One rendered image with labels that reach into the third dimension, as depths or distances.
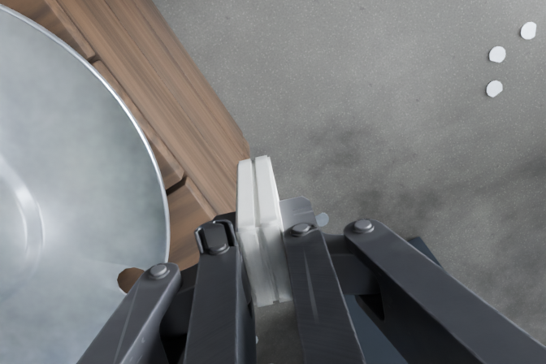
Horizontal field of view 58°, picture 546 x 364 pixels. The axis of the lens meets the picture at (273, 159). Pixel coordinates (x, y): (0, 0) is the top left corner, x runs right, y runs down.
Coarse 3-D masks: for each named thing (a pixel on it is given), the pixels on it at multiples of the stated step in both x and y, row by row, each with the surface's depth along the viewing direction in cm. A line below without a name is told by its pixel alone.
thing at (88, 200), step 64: (0, 64) 28; (64, 64) 28; (0, 128) 29; (64, 128) 29; (128, 128) 29; (0, 192) 29; (64, 192) 30; (128, 192) 31; (0, 256) 31; (64, 256) 32; (128, 256) 32; (0, 320) 33; (64, 320) 33
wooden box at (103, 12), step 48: (0, 0) 28; (48, 0) 29; (96, 0) 38; (144, 0) 57; (96, 48) 32; (144, 48) 44; (144, 96) 35; (192, 96) 51; (192, 144) 40; (240, 144) 61; (192, 192) 33; (192, 240) 34
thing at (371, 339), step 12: (420, 240) 74; (348, 300) 70; (360, 312) 66; (360, 324) 64; (372, 324) 63; (360, 336) 62; (372, 336) 61; (384, 336) 60; (372, 348) 60; (384, 348) 59; (372, 360) 58; (384, 360) 57; (396, 360) 56
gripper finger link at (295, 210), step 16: (288, 208) 18; (304, 208) 18; (288, 224) 17; (336, 240) 15; (336, 256) 14; (352, 256) 14; (336, 272) 15; (352, 272) 14; (368, 272) 14; (352, 288) 15; (368, 288) 15
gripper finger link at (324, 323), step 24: (288, 240) 15; (312, 240) 14; (288, 264) 14; (312, 264) 13; (312, 288) 12; (336, 288) 12; (312, 312) 11; (336, 312) 11; (312, 336) 11; (336, 336) 10; (312, 360) 10; (336, 360) 10; (360, 360) 10
